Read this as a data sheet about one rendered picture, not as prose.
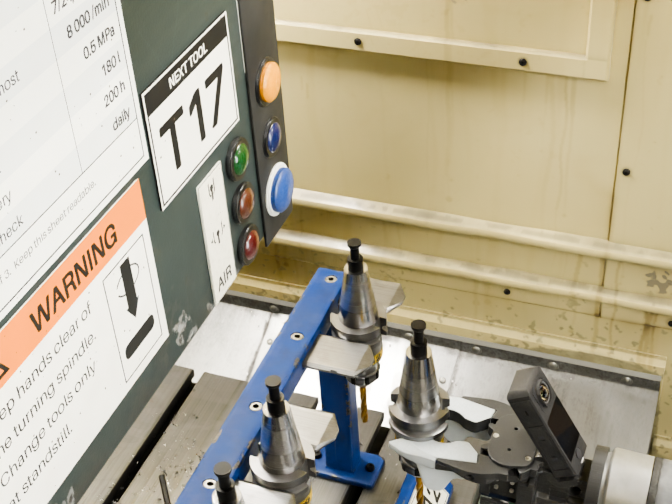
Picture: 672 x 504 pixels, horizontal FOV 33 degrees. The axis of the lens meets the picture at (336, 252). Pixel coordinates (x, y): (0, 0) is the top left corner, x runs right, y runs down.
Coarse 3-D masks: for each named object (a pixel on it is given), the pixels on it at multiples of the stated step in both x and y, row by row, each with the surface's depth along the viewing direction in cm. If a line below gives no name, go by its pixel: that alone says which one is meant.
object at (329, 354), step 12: (324, 336) 123; (312, 348) 122; (324, 348) 122; (336, 348) 121; (348, 348) 121; (360, 348) 121; (312, 360) 120; (324, 360) 120; (336, 360) 120; (348, 360) 120; (360, 360) 120; (372, 360) 120; (336, 372) 119; (348, 372) 119; (360, 372) 119
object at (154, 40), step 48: (144, 0) 54; (192, 0) 58; (144, 48) 55; (240, 48) 65; (240, 96) 66; (144, 192) 57; (192, 192) 62; (192, 240) 63; (192, 288) 65; (192, 336) 66; (144, 384) 61
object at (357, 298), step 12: (348, 276) 120; (360, 276) 119; (348, 288) 120; (360, 288) 120; (372, 288) 122; (348, 300) 121; (360, 300) 121; (372, 300) 122; (348, 312) 122; (360, 312) 121; (372, 312) 122; (348, 324) 123; (360, 324) 122; (372, 324) 123
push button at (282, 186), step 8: (280, 168) 73; (288, 168) 74; (280, 176) 72; (288, 176) 73; (272, 184) 72; (280, 184) 72; (288, 184) 73; (272, 192) 72; (280, 192) 72; (288, 192) 74; (272, 200) 72; (280, 200) 73; (288, 200) 74; (272, 208) 73; (280, 208) 73
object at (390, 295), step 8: (376, 280) 130; (376, 288) 129; (384, 288) 129; (392, 288) 129; (400, 288) 129; (376, 296) 128; (384, 296) 128; (392, 296) 128; (400, 296) 128; (384, 304) 127; (392, 304) 127; (400, 304) 127
